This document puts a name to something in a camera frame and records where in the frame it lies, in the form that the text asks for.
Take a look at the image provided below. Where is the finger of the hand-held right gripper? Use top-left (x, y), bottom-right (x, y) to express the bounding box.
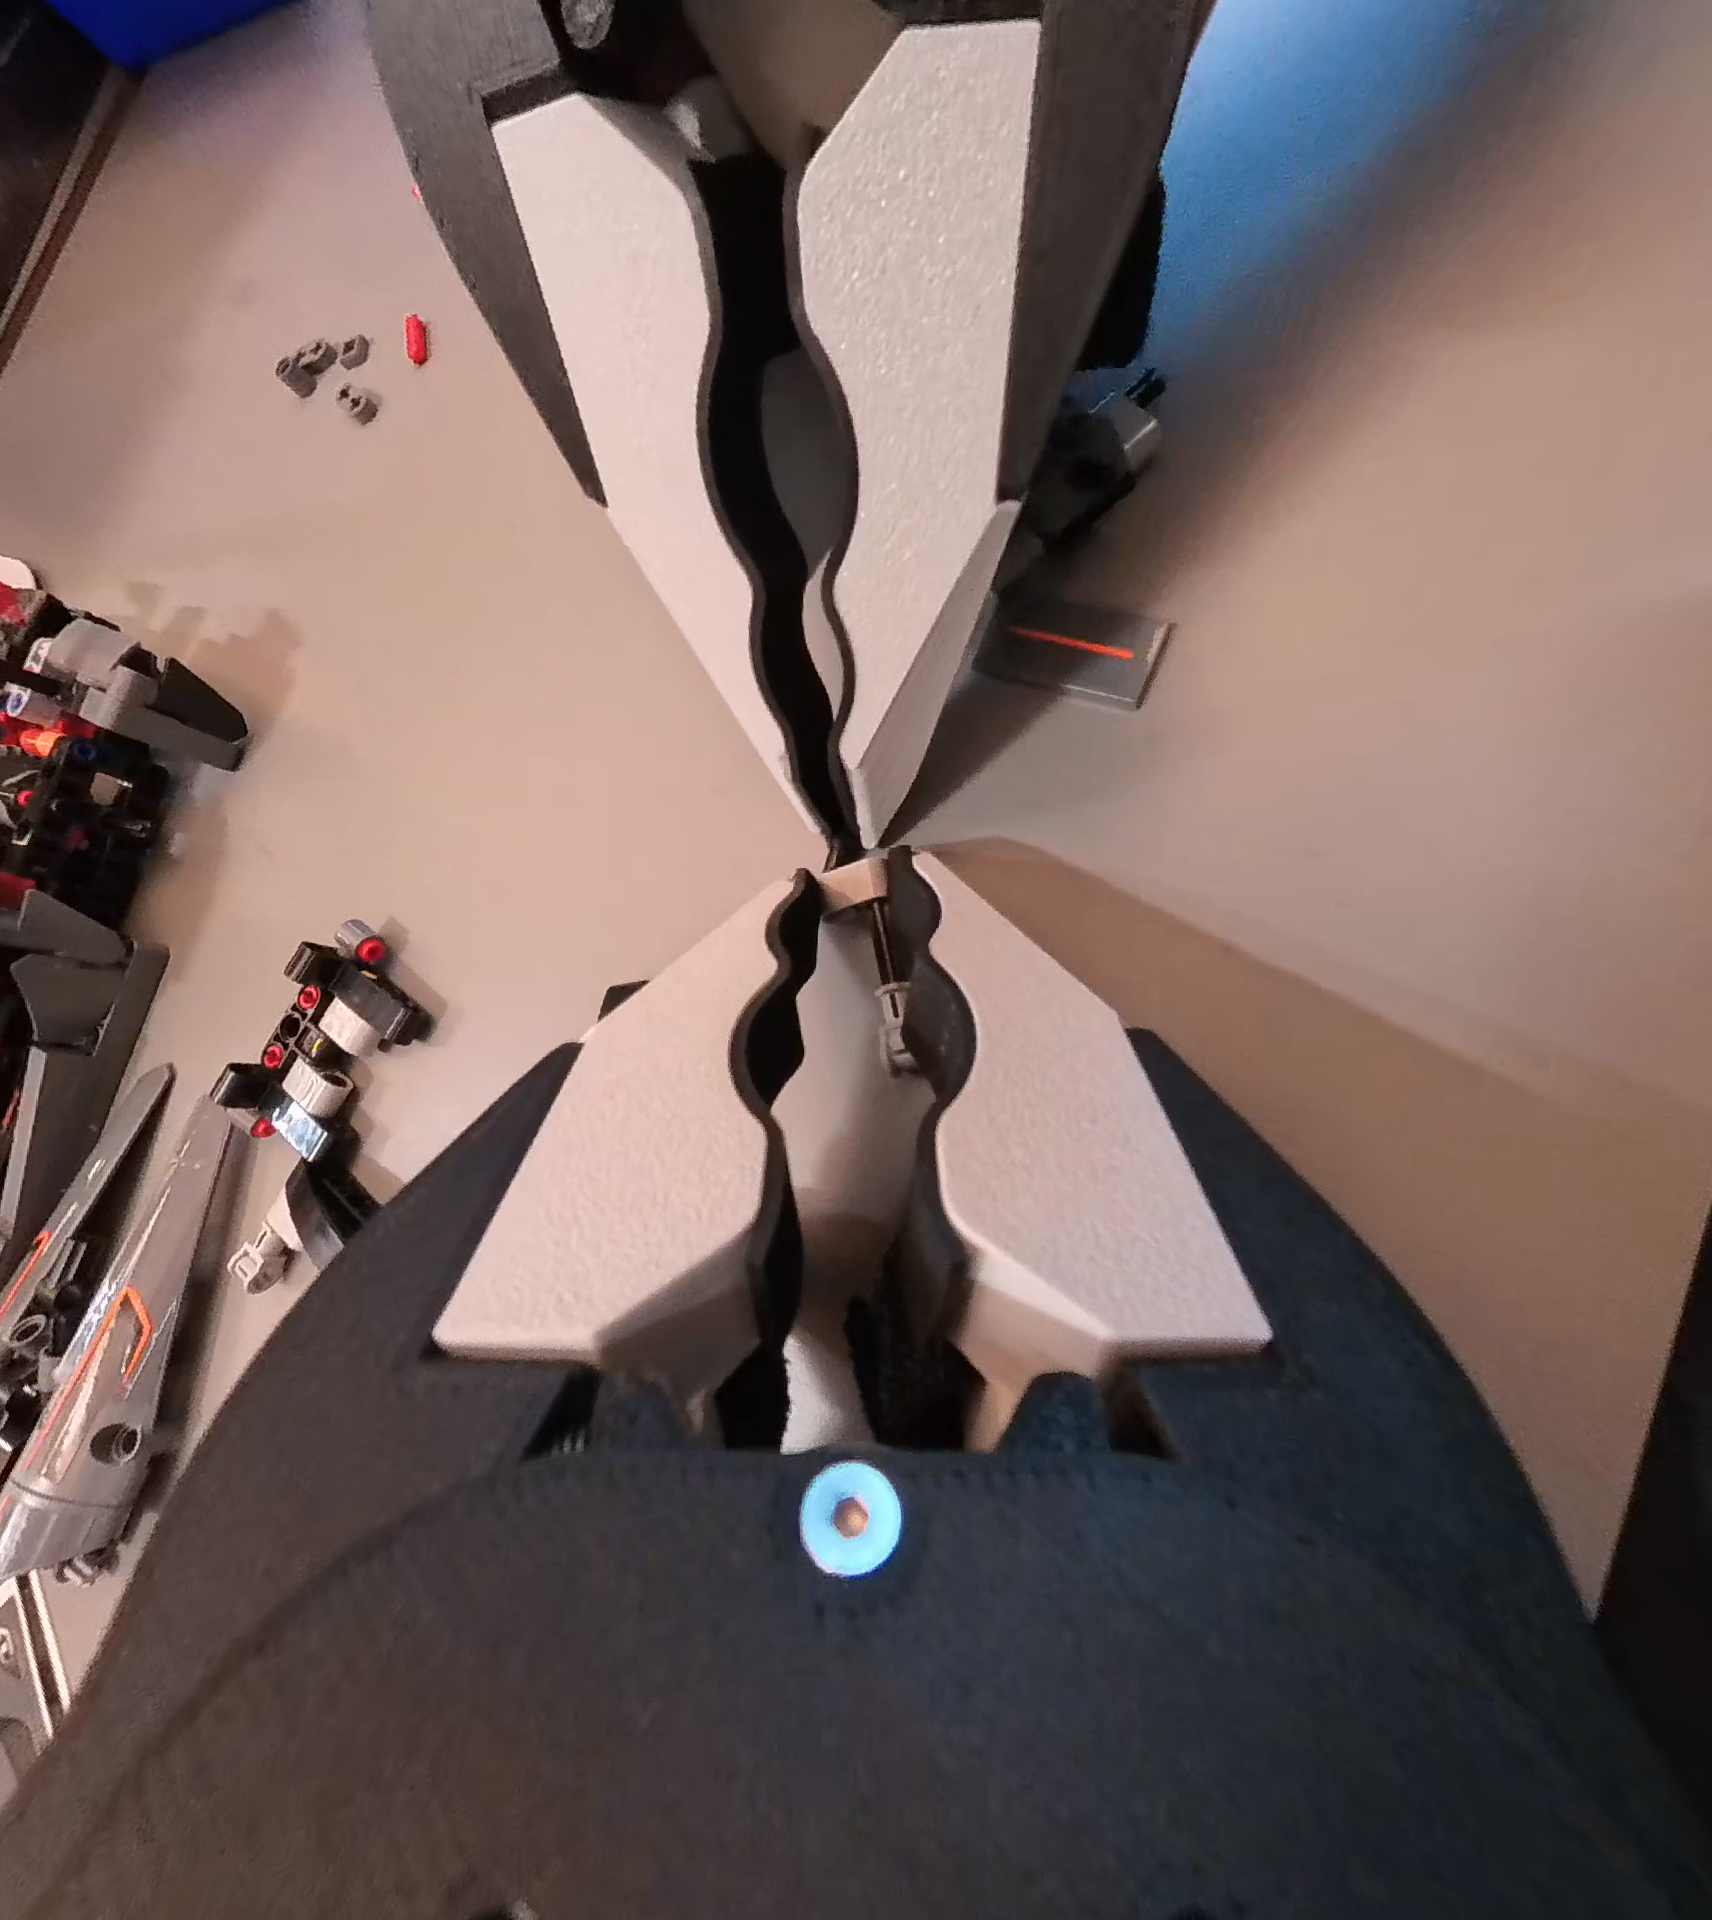
top-left (487, 85), bottom-right (848, 838)
top-left (794, 17), bottom-right (1042, 844)

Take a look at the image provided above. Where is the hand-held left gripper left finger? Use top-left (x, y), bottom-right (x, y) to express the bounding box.
top-left (430, 862), bottom-right (817, 1447)

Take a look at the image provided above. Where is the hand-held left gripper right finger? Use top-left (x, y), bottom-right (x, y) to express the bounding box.
top-left (889, 850), bottom-right (1272, 1447)

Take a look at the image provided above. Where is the black axle white connector subassembly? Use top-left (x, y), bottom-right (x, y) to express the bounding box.
top-left (813, 850), bottom-right (934, 1075)

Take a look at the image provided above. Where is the grey blue lego block subassembly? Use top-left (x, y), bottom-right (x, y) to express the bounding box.
top-left (1012, 365), bottom-right (1172, 580)

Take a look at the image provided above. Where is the small light grey lego connector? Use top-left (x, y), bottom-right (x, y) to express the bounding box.
top-left (230, 1203), bottom-right (305, 1294)

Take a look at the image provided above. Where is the clear orange-striped lego panel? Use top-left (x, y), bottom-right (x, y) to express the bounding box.
top-left (973, 594), bottom-right (1172, 712)

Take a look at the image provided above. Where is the grey black lego car model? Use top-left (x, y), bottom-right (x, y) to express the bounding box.
top-left (0, 575), bottom-right (252, 1352)

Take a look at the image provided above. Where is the blue plastic bin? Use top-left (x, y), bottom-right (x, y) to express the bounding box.
top-left (43, 0), bottom-right (221, 72)

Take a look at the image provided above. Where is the black white lego frame subassembly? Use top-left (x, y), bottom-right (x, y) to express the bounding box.
top-left (213, 919), bottom-right (436, 1248)

